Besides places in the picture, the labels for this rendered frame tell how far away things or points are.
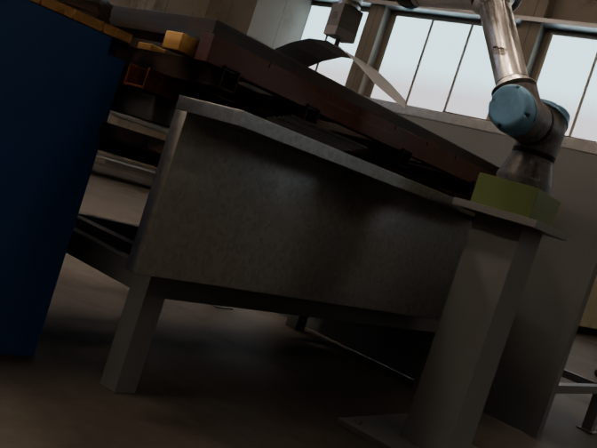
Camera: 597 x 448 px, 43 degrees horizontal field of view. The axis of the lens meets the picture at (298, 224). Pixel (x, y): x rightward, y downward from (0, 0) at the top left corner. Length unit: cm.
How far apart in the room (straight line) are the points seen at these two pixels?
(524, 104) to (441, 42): 1025
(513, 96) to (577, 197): 95
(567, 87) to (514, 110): 917
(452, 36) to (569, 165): 933
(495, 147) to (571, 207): 39
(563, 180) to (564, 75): 835
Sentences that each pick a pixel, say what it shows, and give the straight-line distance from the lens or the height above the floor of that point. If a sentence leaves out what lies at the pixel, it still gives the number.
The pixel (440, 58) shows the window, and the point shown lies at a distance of 1214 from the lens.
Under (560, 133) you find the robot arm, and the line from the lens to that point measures 215.
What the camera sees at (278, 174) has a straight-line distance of 182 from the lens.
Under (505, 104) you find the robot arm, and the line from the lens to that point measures 202.
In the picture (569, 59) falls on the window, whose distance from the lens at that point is 1130.
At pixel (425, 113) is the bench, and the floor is 103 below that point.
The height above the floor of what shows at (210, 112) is 66.
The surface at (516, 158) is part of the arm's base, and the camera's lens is 212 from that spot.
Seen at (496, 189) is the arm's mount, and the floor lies 73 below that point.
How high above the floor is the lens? 57
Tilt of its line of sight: 2 degrees down
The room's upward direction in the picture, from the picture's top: 18 degrees clockwise
